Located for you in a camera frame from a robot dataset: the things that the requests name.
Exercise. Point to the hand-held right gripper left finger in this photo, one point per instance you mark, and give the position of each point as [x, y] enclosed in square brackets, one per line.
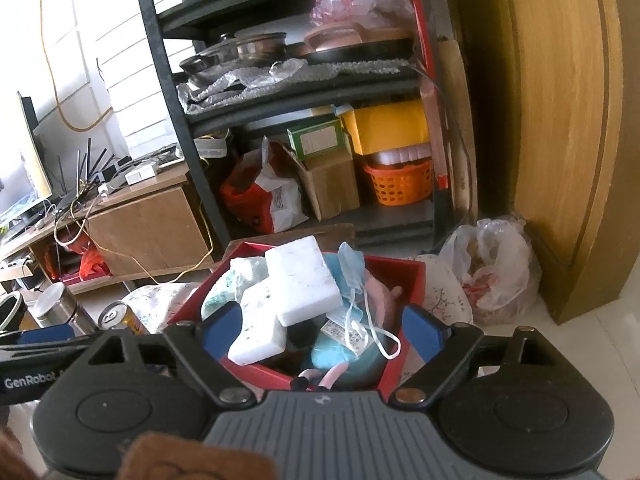
[222, 327]

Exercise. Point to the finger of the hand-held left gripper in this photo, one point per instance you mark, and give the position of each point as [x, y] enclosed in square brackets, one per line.
[47, 334]

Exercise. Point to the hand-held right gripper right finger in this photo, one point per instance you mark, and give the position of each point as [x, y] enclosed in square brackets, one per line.
[422, 327]

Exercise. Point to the white speckled sponge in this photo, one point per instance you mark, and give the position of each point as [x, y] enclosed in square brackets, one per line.
[260, 330]

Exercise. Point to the pale green towel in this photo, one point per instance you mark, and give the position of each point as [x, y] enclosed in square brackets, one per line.
[225, 290]

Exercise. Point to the red cardboard box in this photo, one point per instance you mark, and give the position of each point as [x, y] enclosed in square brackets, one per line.
[250, 375]

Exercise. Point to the pink and teal plush pig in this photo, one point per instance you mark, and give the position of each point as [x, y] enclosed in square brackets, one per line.
[345, 362]

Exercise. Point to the large white sponge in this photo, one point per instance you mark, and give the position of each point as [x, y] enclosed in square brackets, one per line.
[300, 280]

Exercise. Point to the blue face mask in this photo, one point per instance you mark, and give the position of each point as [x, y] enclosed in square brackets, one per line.
[350, 265]

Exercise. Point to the stainless steel thermos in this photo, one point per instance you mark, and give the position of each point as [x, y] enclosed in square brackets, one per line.
[60, 310]

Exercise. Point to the round black-rimmed container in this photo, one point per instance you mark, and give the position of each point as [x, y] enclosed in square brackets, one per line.
[9, 310]

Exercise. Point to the yellow and blue drink can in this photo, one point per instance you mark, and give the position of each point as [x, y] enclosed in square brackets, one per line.
[122, 317]

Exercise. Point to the small red bag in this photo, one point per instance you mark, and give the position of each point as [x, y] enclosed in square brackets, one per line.
[90, 262]

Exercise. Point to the wooden TV stand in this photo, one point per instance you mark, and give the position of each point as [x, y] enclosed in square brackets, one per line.
[145, 230]

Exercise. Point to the flat brown board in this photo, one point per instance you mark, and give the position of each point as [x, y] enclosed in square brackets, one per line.
[310, 232]

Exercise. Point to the red and white plastic bag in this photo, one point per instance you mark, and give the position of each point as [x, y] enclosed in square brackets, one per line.
[250, 200]

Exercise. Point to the orange plastic basket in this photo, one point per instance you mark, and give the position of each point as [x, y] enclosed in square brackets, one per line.
[400, 185]

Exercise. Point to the brown cardboard box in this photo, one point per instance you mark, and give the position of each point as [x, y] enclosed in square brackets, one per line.
[332, 190]

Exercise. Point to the flat screen TV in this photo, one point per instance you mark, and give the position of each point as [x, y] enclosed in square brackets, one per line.
[25, 170]

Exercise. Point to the black router with antennas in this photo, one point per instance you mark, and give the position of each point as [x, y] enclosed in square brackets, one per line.
[95, 175]

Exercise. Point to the white power adapter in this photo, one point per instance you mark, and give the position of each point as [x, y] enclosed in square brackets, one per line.
[141, 175]

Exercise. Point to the leaning cardboard sheet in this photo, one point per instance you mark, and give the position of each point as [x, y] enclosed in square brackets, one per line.
[457, 135]

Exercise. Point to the yellow box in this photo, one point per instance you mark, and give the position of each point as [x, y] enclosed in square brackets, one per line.
[390, 127]

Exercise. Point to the green and white box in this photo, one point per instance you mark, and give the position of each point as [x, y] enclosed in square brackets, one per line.
[315, 140]

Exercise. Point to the wooden cabinet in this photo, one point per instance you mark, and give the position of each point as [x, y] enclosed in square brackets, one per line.
[550, 135]

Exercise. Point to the black shelf rack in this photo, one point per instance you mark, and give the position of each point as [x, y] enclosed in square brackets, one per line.
[300, 102]

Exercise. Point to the bubble wrap sheet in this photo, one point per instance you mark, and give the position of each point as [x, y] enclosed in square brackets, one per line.
[260, 77]

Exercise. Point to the steel pot with lid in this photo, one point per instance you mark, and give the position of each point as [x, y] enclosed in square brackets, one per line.
[250, 50]

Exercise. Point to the black frying pan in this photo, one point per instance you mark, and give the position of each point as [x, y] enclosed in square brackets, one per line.
[360, 52]

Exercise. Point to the pink pot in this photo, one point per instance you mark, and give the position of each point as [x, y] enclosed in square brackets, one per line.
[332, 35]

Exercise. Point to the flat red board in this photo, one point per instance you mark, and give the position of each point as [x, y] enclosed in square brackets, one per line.
[415, 10]

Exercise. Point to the clear plastic bag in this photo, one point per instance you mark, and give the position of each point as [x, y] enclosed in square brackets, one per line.
[360, 0]

